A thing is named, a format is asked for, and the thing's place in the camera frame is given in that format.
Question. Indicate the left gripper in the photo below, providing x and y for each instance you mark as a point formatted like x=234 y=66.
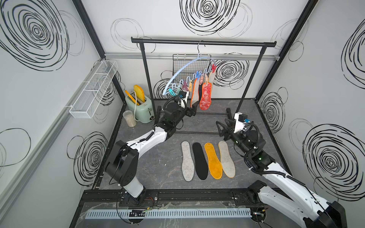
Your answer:
x=192 y=110

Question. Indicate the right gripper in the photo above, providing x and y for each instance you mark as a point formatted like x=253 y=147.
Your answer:
x=235 y=128

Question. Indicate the grey orange-edged insole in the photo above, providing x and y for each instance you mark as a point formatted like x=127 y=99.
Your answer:
x=195 y=92

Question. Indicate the grey felt yellow-edged insole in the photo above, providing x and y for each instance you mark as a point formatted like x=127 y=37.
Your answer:
x=227 y=163

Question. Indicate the grey black-backed insole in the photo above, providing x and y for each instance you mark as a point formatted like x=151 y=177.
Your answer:
x=201 y=165

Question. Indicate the black garment rack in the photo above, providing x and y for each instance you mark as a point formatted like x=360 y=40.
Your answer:
x=141 y=42

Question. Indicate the dark grey felt insole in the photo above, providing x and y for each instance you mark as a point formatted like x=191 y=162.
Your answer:
x=200 y=92

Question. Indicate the white knitted insole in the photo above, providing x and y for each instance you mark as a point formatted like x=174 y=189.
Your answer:
x=211 y=77

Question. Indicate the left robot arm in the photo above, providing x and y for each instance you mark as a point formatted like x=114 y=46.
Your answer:
x=122 y=162

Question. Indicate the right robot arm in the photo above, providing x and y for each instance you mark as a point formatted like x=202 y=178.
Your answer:
x=298 y=202

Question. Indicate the teal clothespin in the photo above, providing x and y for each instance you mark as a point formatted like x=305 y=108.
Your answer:
x=171 y=92

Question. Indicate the purple clothespin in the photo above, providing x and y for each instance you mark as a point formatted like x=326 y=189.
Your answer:
x=185 y=87

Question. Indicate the red white patterned insole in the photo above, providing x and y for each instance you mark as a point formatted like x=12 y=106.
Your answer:
x=206 y=96

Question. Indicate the blue clothespin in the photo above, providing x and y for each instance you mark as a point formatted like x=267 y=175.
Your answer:
x=198 y=74

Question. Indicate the mint green toaster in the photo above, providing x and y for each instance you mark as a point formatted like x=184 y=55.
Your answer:
x=143 y=112

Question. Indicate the yellow toast slice leaning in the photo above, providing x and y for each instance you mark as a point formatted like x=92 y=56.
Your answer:
x=132 y=98

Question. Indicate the red clothespin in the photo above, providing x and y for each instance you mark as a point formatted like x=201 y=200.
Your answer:
x=213 y=68

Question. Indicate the translucent plastic cup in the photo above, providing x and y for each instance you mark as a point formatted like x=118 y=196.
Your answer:
x=129 y=118

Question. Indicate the black wire wall basket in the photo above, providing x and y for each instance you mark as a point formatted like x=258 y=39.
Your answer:
x=189 y=66

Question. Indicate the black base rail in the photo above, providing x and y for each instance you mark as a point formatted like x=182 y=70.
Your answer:
x=239 y=197

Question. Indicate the white slotted cable duct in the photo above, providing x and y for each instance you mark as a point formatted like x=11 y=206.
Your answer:
x=170 y=213

